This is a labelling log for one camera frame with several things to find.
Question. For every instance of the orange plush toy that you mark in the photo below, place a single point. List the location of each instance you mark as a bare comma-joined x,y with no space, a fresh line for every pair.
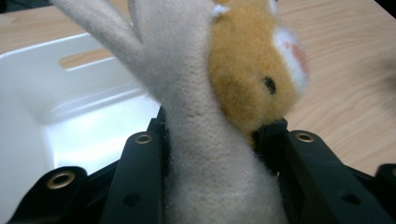
249,74

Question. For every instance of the white plastic bin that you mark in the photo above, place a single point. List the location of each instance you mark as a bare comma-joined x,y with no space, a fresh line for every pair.
71,124

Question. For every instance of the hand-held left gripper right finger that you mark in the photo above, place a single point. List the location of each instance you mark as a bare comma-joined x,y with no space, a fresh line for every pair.
271,140

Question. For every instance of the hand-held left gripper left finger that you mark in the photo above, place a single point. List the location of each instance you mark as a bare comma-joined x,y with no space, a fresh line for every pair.
159,124

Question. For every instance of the white fleece glove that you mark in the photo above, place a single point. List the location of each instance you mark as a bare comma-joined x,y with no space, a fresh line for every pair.
193,130

